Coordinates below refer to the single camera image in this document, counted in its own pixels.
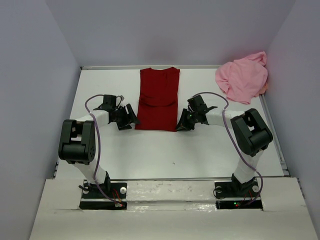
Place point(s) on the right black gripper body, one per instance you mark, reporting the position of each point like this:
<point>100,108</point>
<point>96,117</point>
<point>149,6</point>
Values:
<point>192,119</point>

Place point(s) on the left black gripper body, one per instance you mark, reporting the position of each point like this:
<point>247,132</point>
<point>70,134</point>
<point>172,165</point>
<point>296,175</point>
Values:
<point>121,118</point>

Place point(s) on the red t shirt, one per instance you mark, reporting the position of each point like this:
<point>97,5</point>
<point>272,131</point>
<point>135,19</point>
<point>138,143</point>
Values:
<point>158,99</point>

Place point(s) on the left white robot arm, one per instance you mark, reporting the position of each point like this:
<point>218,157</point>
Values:
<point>80,139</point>

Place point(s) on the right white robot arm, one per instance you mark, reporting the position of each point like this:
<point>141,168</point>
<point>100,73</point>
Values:
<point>249,135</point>

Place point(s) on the pink t shirt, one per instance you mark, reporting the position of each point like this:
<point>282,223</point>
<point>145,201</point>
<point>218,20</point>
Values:
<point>243,79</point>

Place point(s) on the metal rail at front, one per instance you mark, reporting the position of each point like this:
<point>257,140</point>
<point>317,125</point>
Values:
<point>175,179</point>

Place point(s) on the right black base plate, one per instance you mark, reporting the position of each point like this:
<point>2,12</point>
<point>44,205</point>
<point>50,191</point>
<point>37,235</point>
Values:
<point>232,197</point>

